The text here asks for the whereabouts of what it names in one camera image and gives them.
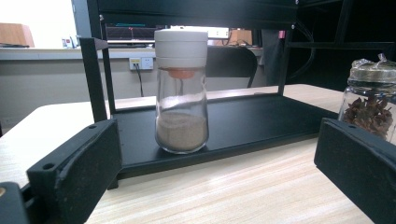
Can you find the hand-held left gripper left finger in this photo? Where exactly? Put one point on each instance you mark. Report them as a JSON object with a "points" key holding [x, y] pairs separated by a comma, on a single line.
{"points": [[81, 168]]}

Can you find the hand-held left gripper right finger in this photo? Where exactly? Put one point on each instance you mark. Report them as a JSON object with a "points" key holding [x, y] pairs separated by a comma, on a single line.
{"points": [[361, 161]]}

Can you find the glass jar of star anise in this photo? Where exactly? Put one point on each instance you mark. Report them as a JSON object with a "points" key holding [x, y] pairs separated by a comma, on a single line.
{"points": [[370, 112]]}

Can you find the white-lidded glass powder jar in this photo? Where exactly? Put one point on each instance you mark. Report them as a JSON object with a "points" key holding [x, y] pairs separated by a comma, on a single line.
{"points": [[181, 130]]}

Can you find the black metal shelf rack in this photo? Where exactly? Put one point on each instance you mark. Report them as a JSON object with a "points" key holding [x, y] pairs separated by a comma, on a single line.
{"points": [[249, 124]]}

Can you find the grey counter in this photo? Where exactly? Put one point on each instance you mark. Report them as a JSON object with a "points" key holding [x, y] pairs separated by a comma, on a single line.
{"points": [[46, 53]]}

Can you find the dark-screen monitor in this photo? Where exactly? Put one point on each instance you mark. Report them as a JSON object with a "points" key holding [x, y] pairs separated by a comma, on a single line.
{"points": [[130, 32]]}

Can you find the brown wooden box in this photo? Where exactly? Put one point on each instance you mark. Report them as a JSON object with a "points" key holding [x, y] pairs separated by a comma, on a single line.
{"points": [[15, 35]]}

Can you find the black chair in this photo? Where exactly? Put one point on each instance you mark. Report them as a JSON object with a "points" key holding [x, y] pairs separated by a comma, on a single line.
{"points": [[232, 62]]}

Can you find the brown cardboard box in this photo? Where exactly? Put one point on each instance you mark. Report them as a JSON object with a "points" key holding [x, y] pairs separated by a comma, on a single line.
{"points": [[241, 36]]}

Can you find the white-screen monitor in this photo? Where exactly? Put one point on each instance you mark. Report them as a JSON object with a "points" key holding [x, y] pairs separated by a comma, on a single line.
{"points": [[218, 32]]}

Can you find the yellow-labelled wall socket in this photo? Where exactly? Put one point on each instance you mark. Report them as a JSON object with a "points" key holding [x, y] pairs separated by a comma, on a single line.
{"points": [[134, 63]]}

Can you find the white wall socket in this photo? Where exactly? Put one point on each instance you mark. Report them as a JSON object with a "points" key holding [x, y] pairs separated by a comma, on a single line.
{"points": [[147, 62]]}

